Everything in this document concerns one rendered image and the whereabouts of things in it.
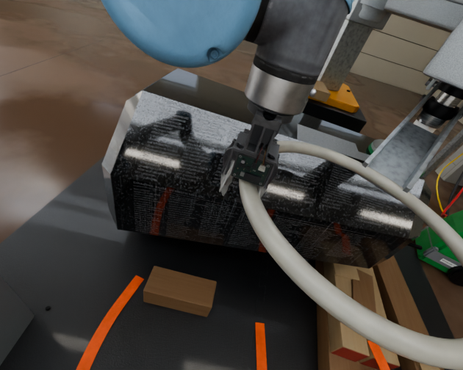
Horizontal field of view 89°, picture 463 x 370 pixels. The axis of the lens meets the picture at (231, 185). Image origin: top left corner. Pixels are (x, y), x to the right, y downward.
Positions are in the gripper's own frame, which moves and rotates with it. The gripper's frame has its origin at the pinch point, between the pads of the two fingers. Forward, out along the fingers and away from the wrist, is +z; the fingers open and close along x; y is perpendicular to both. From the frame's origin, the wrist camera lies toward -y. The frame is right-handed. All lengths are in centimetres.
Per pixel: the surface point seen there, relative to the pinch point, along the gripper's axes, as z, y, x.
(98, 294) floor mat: 84, -3, -43
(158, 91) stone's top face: 3, -44, -40
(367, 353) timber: 65, -10, 71
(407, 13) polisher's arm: -44, -121, 49
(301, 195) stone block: 18.2, -33.0, 22.1
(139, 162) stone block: 22.4, -24.8, -36.7
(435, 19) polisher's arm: -45, -115, 60
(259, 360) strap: 84, -1, 33
